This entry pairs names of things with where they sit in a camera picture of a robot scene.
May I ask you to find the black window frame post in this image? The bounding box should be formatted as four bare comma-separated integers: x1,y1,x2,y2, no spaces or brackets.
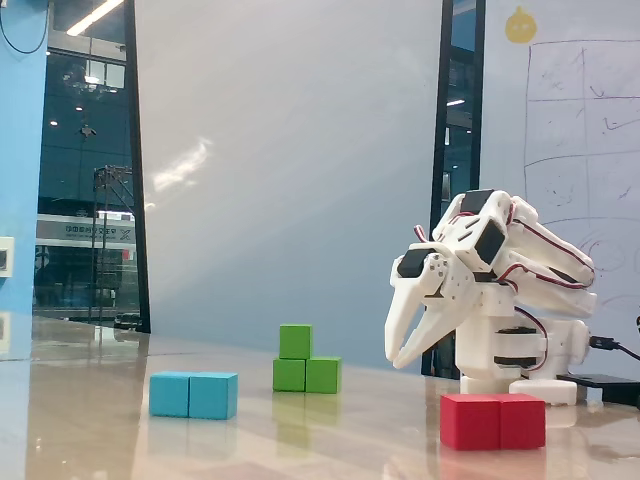
457,0,487,201
123,0,152,335
421,0,455,376

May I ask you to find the metal scaffold tower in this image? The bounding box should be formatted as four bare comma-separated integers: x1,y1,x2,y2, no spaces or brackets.
92,164,135,326

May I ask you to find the long blue block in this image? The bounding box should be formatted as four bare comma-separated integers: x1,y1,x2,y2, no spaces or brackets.
148,371,239,420

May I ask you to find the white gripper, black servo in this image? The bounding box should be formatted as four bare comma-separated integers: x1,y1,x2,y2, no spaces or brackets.
383,243,482,369

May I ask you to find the long green block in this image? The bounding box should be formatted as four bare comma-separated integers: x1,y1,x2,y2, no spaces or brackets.
272,356,343,395

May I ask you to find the yellow round sticker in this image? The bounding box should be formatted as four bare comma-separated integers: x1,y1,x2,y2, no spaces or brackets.
504,5,537,44

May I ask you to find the long red block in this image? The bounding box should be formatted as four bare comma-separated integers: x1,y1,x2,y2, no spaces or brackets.
439,392,547,452

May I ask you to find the forearm servo cable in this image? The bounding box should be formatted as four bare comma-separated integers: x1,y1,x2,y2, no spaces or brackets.
507,204,597,274

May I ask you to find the thin black hanging cable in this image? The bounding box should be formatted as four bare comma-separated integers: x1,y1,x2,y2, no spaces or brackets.
0,0,54,53

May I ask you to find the base servo cable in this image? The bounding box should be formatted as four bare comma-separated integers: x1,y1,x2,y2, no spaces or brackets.
513,305,552,374

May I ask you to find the upper arm servo cable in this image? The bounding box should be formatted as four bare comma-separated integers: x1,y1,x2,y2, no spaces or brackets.
494,264,596,292

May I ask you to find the black usb cable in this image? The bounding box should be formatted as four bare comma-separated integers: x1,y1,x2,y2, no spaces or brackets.
587,335,640,361

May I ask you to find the small green cube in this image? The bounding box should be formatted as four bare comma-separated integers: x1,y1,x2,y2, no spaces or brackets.
278,324,314,360

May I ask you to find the flat black box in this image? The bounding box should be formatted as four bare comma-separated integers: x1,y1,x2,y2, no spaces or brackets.
555,372,640,404

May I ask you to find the white wall socket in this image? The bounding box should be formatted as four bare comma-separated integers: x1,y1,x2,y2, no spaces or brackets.
0,236,15,277

